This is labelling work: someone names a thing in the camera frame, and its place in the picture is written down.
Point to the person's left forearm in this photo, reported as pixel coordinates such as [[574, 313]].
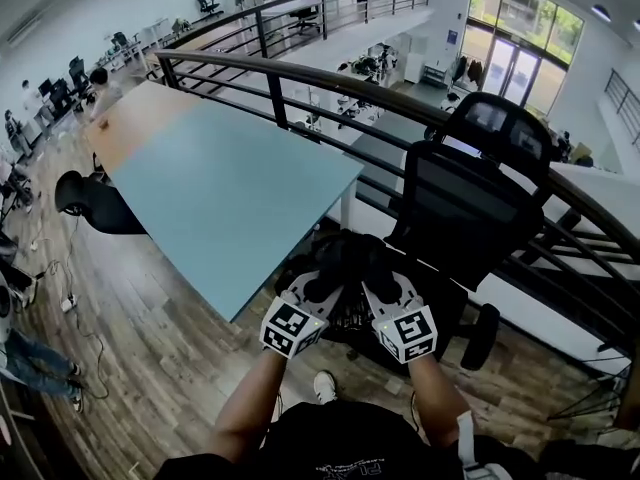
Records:
[[250, 408]]

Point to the black tripod legs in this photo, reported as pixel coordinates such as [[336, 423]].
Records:
[[590, 400]]

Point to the glass entrance doors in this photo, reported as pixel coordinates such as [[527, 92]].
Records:
[[520, 43]]

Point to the black cloth garment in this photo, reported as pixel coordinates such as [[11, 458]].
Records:
[[350, 253]]

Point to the black chair with round headrest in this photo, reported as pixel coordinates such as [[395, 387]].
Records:
[[107, 208]]

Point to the white power strip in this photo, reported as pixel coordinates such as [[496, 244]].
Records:
[[68, 303]]

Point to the person's black shirt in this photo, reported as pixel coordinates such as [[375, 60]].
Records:
[[350, 443]]

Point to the person's right forearm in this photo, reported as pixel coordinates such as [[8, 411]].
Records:
[[437, 403]]

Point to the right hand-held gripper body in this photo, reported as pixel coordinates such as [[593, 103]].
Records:
[[412, 330]]

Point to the person's white shoe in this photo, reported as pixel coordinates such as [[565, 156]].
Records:
[[325, 387]]

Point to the curved black metal railing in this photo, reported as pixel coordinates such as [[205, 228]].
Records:
[[350, 85]]

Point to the black mesh office chair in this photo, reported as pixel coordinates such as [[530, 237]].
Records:
[[470, 208]]

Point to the round ceiling lamp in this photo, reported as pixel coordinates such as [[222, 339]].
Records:
[[602, 12]]

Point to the long blue and wood table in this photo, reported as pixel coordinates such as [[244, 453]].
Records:
[[215, 188]]

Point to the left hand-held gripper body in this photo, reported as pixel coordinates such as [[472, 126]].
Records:
[[287, 325]]

